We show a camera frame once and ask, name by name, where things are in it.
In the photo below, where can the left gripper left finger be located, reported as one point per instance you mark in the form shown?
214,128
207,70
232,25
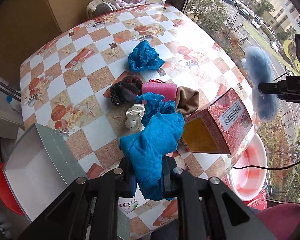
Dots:
127,179

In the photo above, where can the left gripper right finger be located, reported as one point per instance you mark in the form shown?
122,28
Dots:
168,186

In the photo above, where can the blue cloth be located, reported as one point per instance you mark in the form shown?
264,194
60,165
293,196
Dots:
163,127
144,57

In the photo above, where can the light blue fluffy fabric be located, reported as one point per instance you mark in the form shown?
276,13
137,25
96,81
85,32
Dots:
258,66

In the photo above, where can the white polka dot scrunchie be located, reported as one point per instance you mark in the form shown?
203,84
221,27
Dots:
134,117

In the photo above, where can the tan brown sock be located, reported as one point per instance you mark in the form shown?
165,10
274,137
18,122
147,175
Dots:
186,101

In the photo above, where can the small pink foam sponge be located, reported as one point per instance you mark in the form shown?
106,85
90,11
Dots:
168,90

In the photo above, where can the dark knitted sock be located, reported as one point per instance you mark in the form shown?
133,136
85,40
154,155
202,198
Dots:
126,90

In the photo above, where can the red patterned carton box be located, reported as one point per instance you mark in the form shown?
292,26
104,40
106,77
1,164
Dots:
220,128

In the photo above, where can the pink white plastic basin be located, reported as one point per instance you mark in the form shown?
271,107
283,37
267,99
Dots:
248,175

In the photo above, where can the grey open storage box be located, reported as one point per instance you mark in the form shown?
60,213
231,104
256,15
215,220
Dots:
39,169

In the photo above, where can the checkered patterned tablecloth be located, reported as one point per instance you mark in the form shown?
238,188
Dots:
83,84

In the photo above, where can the red plastic stool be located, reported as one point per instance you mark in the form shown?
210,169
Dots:
6,195

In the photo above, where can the chair with clothes pile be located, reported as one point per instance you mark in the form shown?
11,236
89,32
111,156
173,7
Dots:
100,7

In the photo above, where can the red handled mop poles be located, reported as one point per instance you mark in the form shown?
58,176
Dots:
10,91

